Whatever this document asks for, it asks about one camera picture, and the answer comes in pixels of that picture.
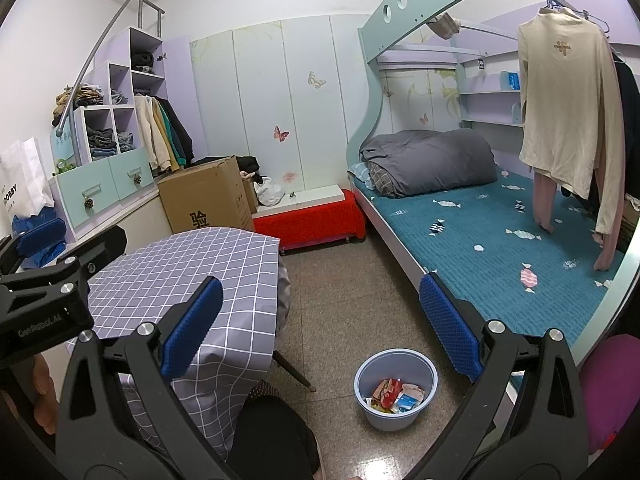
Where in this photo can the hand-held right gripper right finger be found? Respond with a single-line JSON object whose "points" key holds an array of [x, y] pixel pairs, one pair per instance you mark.
{"points": [[450, 325]]}

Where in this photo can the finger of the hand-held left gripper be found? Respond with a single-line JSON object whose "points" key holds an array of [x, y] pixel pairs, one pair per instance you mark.
{"points": [[42, 237], [100, 252]]}

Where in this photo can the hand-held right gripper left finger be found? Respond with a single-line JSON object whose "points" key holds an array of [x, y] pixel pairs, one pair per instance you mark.
{"points": [[192, 325]]}

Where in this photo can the light blue plastic bucket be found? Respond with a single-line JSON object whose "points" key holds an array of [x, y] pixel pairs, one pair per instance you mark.
{"points": [[367, 375]]}

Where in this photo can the person's left hand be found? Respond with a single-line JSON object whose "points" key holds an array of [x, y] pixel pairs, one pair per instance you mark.
{"points": [[44, 395]]}

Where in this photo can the blue bag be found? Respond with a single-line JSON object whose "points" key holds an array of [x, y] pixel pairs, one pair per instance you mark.
{"points": [[30, 219]]}

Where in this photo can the white paper bag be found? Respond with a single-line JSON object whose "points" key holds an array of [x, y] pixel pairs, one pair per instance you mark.
{"points": [[25, 180]]}

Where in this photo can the grey checked table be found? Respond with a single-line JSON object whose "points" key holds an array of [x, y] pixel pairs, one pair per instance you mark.
{"points": [[200, 260]]}

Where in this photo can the white and mint stair cabinet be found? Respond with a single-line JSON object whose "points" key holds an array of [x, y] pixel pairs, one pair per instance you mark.
{"points": [[100, 185]]}

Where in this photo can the teal quilted mattress cover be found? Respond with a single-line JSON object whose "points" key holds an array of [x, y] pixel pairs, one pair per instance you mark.
{"points": [[450, 240]]}

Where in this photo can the pile of snack wrappers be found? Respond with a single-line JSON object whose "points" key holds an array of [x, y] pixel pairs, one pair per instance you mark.
{"points": [[395, 395]]}

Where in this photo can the dark blue folded clothes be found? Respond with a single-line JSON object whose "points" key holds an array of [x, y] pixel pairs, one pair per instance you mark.
{"points": [[102, 142]]}

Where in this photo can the dark metal table leg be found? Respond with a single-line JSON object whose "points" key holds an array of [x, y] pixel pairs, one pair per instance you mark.
{"points": [[295, 372]]}

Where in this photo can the blue grey folded clothes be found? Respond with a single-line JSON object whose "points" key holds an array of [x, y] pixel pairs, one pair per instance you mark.
{"points": [[126, 142]]}

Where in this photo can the large cardboard box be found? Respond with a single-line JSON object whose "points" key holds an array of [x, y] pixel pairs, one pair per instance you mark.
{"points": [[205, 195]]}

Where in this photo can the yellow hanging garment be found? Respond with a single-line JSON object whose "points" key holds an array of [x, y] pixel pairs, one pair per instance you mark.
{"points": [[167, 150]]}

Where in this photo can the cream hanging garment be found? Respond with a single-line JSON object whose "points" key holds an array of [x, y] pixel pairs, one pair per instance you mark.
{"points": [[147, 130]]}

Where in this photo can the person's leg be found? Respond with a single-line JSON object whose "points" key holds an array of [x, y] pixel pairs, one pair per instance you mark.
{"points": [[270, 435]]}

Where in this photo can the olive folded clothes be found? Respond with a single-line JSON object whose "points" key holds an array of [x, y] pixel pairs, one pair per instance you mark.
{"points": [[75, 102]]}

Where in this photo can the green hanging garment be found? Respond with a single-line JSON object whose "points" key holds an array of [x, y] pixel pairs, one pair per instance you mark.
{"points": [[172, 130]]}

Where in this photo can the black hanging garment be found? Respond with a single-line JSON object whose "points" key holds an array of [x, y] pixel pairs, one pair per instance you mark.
{"points": [[184, 135]]}

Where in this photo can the white plastic bag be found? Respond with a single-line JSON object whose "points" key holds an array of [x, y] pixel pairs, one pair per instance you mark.
{"points": [[270, 192]]}

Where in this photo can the red bench with white top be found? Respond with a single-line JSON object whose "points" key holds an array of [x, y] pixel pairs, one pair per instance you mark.
{"points": [[310, 225]]}

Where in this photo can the pink hanging garment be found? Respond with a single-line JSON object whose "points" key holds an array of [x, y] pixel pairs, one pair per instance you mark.
{"points": [[545, 200]]}

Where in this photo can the grey duvet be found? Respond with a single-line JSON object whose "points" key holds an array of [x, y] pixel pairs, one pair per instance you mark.
{"points": [[430, 160]]}

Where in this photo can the black cloth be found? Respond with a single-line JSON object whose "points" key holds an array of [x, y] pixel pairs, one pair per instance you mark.
{"points": [[247, 165]]}

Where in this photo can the magenta cushion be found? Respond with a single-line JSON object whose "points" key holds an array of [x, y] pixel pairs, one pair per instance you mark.
{"points": [[612, 390]]}

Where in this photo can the light blue pillow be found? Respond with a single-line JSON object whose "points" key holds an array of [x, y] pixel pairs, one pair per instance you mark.
{"points": [[357, 172]]}

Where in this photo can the black folded clothes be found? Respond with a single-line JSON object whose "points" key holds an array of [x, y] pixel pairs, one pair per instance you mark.
{"points": [[142, 62]]}

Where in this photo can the grey metal stair railing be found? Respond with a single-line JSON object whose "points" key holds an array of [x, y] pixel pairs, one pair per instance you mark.
{"points": [[100, 47]]}

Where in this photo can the pink butterfly sticker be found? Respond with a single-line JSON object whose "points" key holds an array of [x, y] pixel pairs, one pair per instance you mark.
{"points": [[281, 134]]}

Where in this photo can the brown patterned cloth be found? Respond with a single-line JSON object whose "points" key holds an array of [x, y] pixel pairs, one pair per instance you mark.
{"points": [[631, 209]]}

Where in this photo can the cream hanging shirt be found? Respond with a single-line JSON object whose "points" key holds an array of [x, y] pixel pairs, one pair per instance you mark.
{"points": [[560, 100]]}

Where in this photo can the blue packet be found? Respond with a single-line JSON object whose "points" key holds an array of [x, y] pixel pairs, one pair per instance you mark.
{"points": [[511, 80]]}

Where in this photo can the dark hanging garment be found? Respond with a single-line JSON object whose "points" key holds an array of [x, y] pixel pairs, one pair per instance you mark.
{"points": [[630, 125]]}

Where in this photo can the pale butterfly sticker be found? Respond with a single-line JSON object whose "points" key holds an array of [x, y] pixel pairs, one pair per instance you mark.
{"points": [[316, 80]]}

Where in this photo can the beige cloth bundle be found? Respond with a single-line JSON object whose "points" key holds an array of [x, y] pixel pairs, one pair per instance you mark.
{"points": [[442, 24]]}

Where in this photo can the mint and white bunk bed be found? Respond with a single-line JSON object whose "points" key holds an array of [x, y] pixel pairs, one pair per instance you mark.
{"points": [[395, 25]]}

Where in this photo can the lilac wall shelves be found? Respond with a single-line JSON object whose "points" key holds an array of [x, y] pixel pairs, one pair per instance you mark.
{"points": [[487, 92]]}

